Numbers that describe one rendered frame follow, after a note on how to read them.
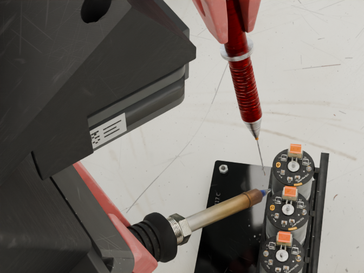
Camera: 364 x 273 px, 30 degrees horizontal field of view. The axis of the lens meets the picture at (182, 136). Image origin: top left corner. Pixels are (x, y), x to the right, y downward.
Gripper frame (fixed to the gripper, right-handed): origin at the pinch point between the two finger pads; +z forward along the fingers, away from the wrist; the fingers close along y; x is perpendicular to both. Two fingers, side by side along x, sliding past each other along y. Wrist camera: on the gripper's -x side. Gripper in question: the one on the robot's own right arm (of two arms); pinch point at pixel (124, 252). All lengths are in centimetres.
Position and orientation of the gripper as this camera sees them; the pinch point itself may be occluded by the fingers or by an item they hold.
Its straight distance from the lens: 32.2
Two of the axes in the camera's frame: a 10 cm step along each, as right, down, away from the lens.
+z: 4.8, 1.8, 8.6
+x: -6.8, 7.0, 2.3
